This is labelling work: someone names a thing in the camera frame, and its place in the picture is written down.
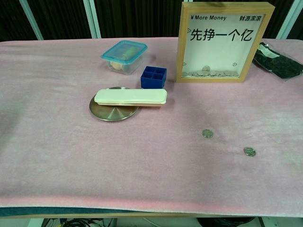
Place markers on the cream pencil case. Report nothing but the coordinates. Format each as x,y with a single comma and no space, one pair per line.
130,97

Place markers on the wooden frame money box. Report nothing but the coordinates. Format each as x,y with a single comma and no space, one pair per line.
213,54

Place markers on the pink tablecloth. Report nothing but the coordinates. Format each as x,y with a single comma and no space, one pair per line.
71,153

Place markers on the pile of silver coins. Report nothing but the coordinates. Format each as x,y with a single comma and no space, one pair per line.
208,73

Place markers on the black round object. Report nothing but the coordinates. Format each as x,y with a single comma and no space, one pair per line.
225,222

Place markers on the silver coin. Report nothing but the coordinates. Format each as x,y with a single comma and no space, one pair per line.
249,151
207,133

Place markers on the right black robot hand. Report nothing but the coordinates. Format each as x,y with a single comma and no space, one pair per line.
216,3

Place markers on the white frame post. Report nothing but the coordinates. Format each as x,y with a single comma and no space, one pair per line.
30,19
93,19
287,21

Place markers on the clear container with teal lid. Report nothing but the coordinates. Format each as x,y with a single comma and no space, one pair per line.
123,50

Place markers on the black socks in plastic bag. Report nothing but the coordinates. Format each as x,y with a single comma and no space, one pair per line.
281,63

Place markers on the blue four-cell box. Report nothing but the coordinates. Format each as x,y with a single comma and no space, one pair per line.
151,82

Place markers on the teal under cloth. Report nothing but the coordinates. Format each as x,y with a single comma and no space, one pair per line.
47,211

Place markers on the round steel plate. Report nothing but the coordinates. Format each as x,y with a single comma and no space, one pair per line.
111,114

